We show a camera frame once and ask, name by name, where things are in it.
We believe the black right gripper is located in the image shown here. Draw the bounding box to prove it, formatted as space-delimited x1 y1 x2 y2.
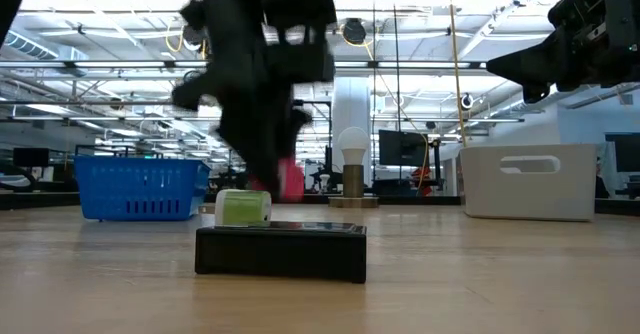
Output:
486 0 609 105

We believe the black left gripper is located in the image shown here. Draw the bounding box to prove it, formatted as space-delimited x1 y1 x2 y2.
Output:
172 26 337 198

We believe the pink cube wall charger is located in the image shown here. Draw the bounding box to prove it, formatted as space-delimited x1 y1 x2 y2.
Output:
248 156 306 204

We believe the green white wall charger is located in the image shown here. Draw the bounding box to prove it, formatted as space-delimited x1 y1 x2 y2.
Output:
214 188 273 228

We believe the black rectangular box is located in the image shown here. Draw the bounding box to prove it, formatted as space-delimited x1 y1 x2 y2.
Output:
194 221 368 284

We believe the white light bulb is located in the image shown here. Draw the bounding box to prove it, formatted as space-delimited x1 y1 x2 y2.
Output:
337 126 371 166

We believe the white column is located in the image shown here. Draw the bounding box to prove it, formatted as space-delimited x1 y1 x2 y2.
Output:
332 76 374 190

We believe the brass lamp base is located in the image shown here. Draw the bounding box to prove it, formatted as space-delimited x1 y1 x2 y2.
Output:
328 163 380 209

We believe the black monitor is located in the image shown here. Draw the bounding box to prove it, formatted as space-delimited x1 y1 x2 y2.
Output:
604 132 640 174
378 129 431 168

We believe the white plastic storage bin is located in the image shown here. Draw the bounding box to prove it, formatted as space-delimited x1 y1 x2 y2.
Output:
458 143 599 223

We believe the blue plastic slotted basket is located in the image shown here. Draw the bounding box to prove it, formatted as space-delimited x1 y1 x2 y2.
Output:
73 156 212 223

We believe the red object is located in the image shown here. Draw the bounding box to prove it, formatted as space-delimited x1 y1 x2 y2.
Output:
412 167 432 198

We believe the black stand frame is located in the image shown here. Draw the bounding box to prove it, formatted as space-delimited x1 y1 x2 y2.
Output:
292 98 334 175

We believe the yellow hanging cable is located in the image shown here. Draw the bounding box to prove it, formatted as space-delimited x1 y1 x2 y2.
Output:
446 0 469 149

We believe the black ceiling cable reel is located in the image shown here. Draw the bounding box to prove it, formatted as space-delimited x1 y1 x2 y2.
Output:
181 23 209 55
341 17 368 46

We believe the yellow reel cable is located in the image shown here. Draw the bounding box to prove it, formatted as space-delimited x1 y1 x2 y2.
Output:
339 23 431 195

